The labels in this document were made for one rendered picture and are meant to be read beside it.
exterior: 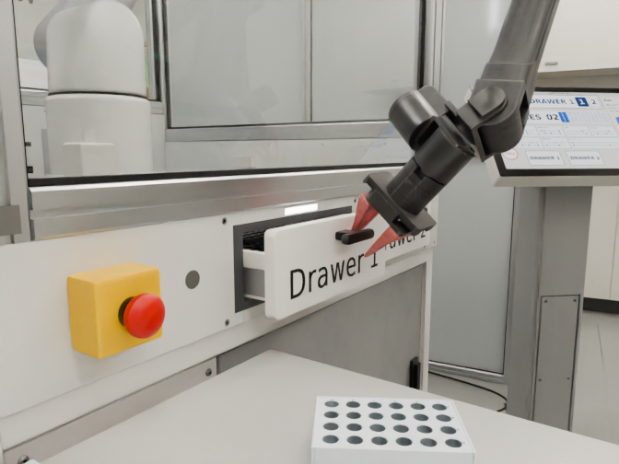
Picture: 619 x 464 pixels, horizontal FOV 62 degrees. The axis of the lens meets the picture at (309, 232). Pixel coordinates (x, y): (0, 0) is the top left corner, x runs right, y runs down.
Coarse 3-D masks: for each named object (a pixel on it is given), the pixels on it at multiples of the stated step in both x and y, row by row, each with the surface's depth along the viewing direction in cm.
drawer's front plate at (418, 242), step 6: (420, 234) 109; (426, 234) 112; (414, 240) 106; (420, 240) 109; (426, 240) 112; (396, 246) 100; (402, 246) 102; (408, 246) 104; (414, 246) 107; (420, 246) 109; (390, 252) 97; (396, 252) 100; (402, 252) 102; (390, 258) 98
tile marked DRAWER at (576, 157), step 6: (570, 156) 131; (576, 156) 131; (582, 156) 132; (588, 156) 132; (594, 156) 132; (600, 156) 132; (570, 162) 130; (576, 162) 130; (582, 162) 130; (588, 162) 131; (594, 162) 131; (600, 162) 131
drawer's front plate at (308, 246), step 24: (336, 216) 73; (264, 240) 61; (288, 240) 63; (312, 240) 67; (336, 240) 72; (264, 264) 62; (288, 264) 63; (312, 264) 67; (360, 264) 78; (384, 264) 85; (288, 288) 63; (312, 288) 68; (336, 288) 73; (288, 312) 64
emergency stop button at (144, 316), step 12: (132, 300) 45; (144, 300) 45; (156, 300) 46; (132, 312) 44; (144, 312) 45; (156, 312) 46; (132, 324) 44; (144, 324) 45; (156, 324) 46; (144, 336) 46
